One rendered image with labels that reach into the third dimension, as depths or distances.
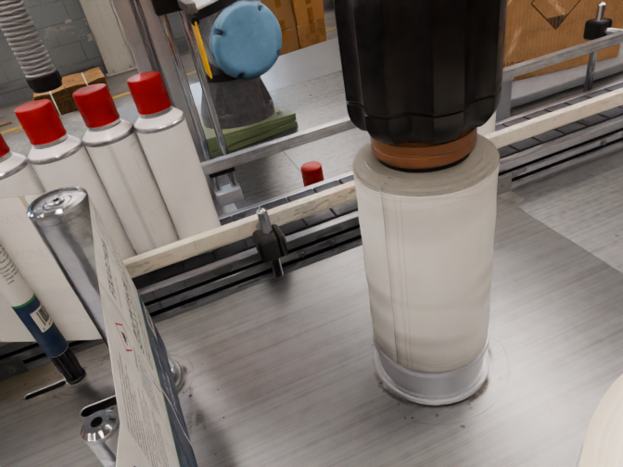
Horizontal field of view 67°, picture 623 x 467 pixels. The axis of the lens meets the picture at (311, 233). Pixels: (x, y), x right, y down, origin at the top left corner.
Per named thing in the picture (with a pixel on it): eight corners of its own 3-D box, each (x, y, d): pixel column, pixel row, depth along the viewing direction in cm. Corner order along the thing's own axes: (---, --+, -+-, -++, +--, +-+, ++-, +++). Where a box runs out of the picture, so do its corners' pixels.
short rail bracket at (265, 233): (275, 307, 54) (250, 220, 47) (268, 291, 56) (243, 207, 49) (301, 296, 54) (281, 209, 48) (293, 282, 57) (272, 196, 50)
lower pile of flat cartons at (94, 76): (42, 121, 423) (30, 97, 411) (41, 107, 465) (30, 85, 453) (114, 99, 442) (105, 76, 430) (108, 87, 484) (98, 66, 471)
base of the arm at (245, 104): (217, 134, 90) (204, 81, 85) (194, 119, 102) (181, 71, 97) (286, 113, 95) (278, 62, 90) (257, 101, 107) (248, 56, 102)
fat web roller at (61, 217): (133, 413, 39) (13, 228, 28) (130, 373, 42) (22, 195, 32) (186, 391, 40) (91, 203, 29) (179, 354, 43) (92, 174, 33)
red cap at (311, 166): (320, 189, 74) (316, 170, 72) (300, 188, 75) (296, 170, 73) (327, 179, 76) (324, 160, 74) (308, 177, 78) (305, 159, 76)
